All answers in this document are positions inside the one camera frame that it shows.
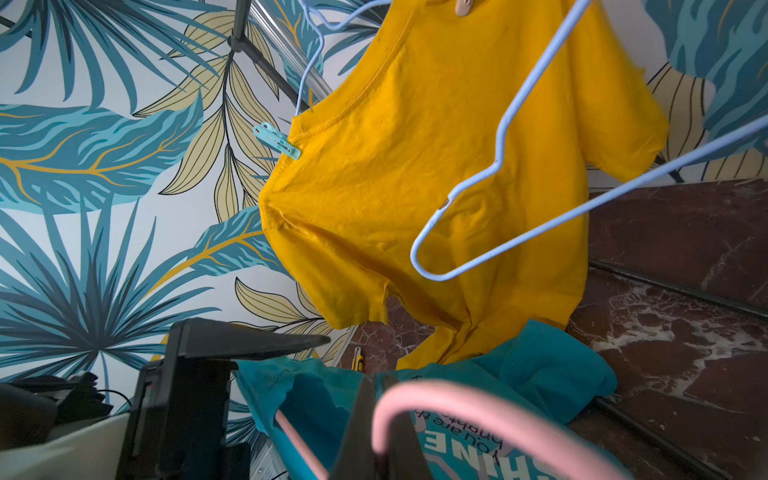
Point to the yellow t-shirt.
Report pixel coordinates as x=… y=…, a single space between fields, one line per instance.
x=415 y=117

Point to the pink wire hanger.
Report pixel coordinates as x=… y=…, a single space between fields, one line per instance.
x=514 y=425

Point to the light blue wire hanger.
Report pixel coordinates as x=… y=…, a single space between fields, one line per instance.
x=357 y=21

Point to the white blue wire hanger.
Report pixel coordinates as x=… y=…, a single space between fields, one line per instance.
x=583 y=98

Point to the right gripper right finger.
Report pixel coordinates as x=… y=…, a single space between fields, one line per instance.
x=402 y=456

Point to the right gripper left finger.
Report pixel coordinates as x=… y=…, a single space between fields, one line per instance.
x=356 y=459

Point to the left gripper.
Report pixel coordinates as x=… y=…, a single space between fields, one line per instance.
x=177 y=423

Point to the teal blue t-shirt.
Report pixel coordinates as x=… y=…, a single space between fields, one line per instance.
x=543 y=370

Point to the yellow utility knife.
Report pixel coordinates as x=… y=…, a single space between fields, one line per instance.
x=358 y=360

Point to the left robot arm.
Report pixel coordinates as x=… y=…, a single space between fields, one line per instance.
x=53 y=428

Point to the beige clothespin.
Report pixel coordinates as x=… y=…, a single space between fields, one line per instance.
x=463 y=7

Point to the mint clothespin far left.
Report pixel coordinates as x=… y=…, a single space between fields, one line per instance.
x=275 y=140

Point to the black clothes rack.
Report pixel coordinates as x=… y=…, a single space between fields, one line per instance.
x=88 y=37

